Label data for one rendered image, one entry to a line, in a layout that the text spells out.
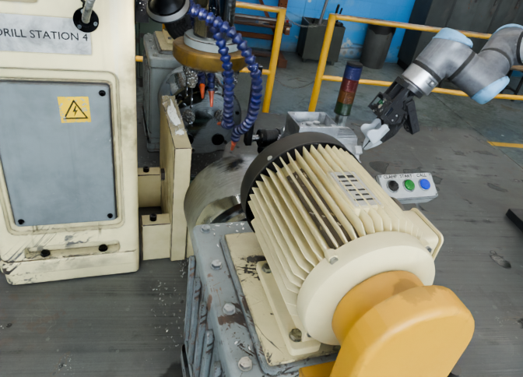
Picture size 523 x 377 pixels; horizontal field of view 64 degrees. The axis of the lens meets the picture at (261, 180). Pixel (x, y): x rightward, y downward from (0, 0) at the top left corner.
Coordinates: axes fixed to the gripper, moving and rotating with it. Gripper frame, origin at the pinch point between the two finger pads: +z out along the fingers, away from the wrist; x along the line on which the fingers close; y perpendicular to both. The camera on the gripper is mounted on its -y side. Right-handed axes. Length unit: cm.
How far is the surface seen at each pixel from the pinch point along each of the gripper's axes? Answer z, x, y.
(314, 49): -15, -418, -204
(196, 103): 22, -27, 40
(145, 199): 53, -15, 41
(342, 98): -4.8, -34.1, -7.2
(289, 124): 8.5, -8.2, 21.0
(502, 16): -200, -377, -383
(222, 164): 18, 18, 45
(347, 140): 2.3, -2.2, 5.6
